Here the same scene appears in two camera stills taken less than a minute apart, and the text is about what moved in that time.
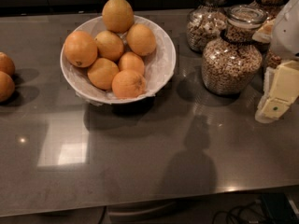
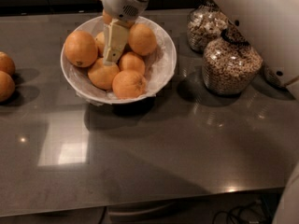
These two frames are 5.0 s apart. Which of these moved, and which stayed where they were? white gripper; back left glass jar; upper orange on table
Moved: white gripper
Stayed: upper orange on table; back left glass jar
